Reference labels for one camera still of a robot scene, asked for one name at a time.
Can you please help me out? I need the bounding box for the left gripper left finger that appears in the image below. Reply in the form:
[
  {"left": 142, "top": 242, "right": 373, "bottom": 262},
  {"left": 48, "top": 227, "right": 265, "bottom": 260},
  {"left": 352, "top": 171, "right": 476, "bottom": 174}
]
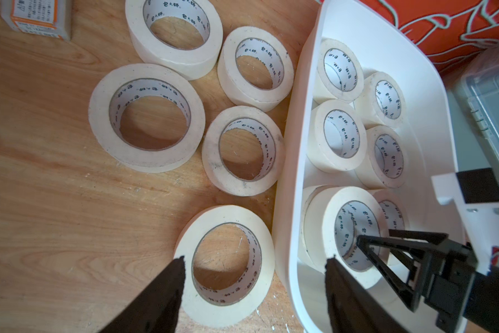
[{"left": 101, "top": 256, "right": 186, "bottom": 332}]

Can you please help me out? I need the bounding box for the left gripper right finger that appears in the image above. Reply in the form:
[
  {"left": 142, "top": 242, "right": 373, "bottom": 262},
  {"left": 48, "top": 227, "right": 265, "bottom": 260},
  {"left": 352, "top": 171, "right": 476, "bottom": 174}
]
[{"left": 325, "top": 258, "right": 406, "bottom": 332}]

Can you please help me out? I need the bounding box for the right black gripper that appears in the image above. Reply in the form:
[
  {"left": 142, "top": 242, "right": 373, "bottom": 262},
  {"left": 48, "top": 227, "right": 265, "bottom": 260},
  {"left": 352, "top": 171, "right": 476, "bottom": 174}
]
[{"left": 356, "top": 230, "right": 499, "bottom": 332}]

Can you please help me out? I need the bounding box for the masking tape roll ten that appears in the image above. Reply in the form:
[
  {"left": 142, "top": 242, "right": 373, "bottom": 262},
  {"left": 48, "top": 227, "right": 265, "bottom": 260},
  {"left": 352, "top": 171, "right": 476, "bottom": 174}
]
[{"left": 173, "top": 204, "right": 276, "bottom": 329}]

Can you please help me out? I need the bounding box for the masking tape roll nine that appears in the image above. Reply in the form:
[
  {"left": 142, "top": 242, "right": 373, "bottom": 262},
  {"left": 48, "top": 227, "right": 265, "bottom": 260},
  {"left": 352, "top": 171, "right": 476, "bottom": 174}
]
[{"left": 355, "top": 125, "right": 410, "bottom": 190}]

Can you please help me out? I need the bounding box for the masking tape roll eight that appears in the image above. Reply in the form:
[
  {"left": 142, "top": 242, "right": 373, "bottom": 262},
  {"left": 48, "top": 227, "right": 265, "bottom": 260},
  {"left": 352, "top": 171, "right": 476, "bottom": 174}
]
[{"left": 307, "top": 99, "right": 367, "bottom": 173}]

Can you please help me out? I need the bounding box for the masking tape roll seven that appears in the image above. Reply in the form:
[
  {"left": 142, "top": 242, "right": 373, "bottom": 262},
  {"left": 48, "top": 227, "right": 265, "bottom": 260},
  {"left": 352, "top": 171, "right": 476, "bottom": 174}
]
[{"left": 354, "top": 72, "right": 408, "bottom": 129}]

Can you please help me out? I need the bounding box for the masking tape roll five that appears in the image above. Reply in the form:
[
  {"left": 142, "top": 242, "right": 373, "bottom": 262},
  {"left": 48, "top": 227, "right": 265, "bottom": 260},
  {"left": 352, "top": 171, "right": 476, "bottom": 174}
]
[{"left": 202, "top": 105, "right": 286, "bottom": 196}]

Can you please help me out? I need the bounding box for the masking tape roll two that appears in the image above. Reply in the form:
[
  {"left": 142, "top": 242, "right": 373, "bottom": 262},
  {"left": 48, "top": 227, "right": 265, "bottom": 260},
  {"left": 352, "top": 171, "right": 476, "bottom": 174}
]
[{"left": 313, "top": 38, "right": 364, "bottom": 104}]

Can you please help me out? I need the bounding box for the white plastic storage tray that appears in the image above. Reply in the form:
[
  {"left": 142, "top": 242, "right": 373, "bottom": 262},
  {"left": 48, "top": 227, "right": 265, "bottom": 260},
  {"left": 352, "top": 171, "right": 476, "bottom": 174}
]
[{"left": 273, "top": 1, "right": 465, "bottom": 332}]

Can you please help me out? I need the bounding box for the masking tape roll three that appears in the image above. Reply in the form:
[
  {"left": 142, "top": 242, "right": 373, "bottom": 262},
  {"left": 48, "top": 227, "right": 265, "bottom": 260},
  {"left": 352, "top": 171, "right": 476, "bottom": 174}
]
[{"left": 89, "top": 63, "right": 206, "bottom": 173}]

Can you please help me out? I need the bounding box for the masking tape roll one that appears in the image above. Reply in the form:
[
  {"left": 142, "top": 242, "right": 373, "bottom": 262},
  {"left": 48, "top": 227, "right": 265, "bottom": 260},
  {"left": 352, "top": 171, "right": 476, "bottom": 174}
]
[{"left": 218, "top": 26, "right": 295, "bottom": 112}]

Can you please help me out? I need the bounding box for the masking tape roll four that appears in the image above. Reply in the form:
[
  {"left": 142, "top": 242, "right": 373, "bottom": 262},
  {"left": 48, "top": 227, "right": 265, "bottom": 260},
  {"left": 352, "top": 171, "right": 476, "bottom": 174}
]
[{"left": 125, "top": 0, "right": 223, "bottom": 80}]

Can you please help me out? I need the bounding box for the masking tape roll eleven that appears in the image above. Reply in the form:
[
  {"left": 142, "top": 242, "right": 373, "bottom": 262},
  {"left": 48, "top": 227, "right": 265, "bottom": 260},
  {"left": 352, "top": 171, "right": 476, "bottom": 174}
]
[{"left": 368, "top": 190, "right": 410, "bottom": 230}]

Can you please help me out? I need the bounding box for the masking tape roll six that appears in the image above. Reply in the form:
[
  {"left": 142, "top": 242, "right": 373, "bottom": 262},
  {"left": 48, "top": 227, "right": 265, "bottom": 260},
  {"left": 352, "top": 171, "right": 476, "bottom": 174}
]
[{"left": 303, "top": 186, "right": 388, "bottom": 289}]

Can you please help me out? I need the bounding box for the grey lidded plastic box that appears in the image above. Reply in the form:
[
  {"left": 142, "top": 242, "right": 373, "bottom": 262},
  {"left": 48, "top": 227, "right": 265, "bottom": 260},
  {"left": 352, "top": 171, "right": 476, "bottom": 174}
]
[{"left": 443, "top": 47, "right": 499, "bottom": 179}]

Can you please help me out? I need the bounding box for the small clear plastic box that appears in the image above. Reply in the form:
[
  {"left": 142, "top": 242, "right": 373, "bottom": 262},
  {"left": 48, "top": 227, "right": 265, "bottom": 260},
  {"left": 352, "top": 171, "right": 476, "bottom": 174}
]
[{"left": 1, "top": 0, "right": 73, "bottom": 41}]

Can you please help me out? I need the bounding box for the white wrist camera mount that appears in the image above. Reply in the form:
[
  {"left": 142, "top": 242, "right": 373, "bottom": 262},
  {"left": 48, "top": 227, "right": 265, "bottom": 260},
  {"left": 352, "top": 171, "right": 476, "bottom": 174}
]
[{"left": 431, "top": 168, "right": 499, "bottom": 275}]

